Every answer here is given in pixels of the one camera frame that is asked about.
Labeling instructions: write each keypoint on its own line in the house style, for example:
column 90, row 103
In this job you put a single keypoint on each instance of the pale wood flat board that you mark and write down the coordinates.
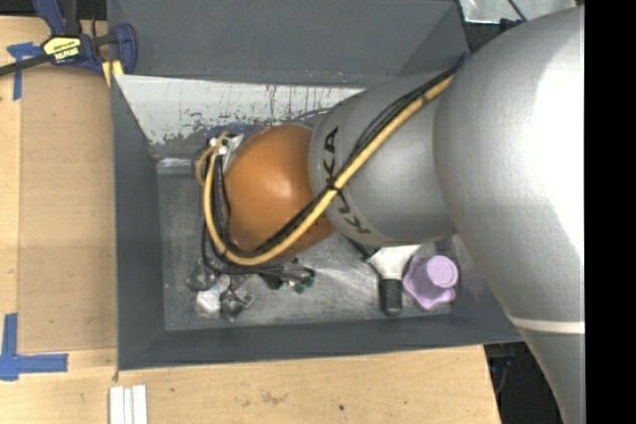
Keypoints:
column 64, row 213

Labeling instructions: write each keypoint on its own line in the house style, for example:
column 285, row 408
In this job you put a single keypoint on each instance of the small white object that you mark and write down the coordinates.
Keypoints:
column 208, row 300

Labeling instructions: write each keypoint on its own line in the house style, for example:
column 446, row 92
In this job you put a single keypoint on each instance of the white and black bottle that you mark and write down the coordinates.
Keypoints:
column 392, row 270

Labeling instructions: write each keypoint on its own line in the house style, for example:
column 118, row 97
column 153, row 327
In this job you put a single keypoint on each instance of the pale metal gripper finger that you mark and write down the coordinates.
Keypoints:
column 200, row 279
column 235, row 302

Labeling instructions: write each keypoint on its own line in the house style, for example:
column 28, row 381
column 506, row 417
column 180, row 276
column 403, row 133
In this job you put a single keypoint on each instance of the grey metal bin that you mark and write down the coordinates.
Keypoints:
column 278, row 35

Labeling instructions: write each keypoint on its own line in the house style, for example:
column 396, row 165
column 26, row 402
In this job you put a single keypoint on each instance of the purple plastic knob toy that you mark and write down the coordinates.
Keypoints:
column 431, row 282

